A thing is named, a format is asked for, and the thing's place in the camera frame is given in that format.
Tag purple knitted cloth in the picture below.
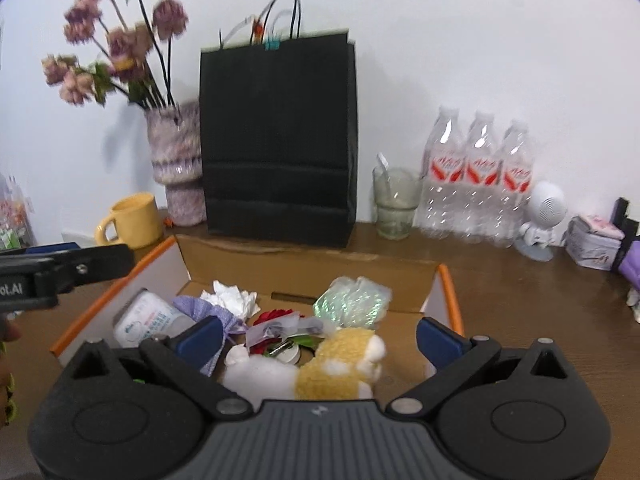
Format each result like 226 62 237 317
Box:
172 295 249 377

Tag red cardboard box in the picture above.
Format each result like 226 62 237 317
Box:
50 234 467 403

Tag red artificial rose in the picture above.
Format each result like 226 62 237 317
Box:
248 309 302 357

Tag black paper bag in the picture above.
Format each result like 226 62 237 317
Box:
199 0 359 250

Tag purple textured vase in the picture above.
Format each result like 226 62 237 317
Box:
145 102 209 228

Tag iridescent plastic bag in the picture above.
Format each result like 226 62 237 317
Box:
312 276 394 332

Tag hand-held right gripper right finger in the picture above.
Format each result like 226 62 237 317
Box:
387 316 571 421

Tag purple packet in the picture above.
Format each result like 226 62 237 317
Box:
617 240 640 292

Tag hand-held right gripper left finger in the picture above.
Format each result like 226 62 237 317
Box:
70 316 254 421

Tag white tissue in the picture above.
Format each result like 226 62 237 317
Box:
200 280 261 321

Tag white wet wipes packet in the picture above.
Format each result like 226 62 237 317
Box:
112 287 197 350

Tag small silver tin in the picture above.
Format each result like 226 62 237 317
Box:
267 332 324 366

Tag white robot figurine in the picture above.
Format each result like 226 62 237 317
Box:
515 181 569 263

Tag black stand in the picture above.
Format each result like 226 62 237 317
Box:
612 197 639 242

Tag white and yellow plush toy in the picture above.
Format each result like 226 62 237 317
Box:
222 329 389 411

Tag grey tissue box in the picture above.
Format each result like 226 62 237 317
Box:
565 214 626 272

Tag yellow mug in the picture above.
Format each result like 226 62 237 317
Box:
95 192 165 250

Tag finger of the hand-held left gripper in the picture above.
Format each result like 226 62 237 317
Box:
21 241 82 257
54 243 137 295

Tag wire rack with packets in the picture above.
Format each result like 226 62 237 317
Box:
0 174 37 252

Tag clear water bottle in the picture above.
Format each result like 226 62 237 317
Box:
462 110 504 244
497 120 535 249
417 106 469 239

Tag glass cup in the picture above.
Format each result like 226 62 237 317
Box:
372 152 424 241

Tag dried pink flowers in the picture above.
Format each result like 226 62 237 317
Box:
41 0 190 111

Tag person's left hand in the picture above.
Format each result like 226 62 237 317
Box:
0 317 22 427

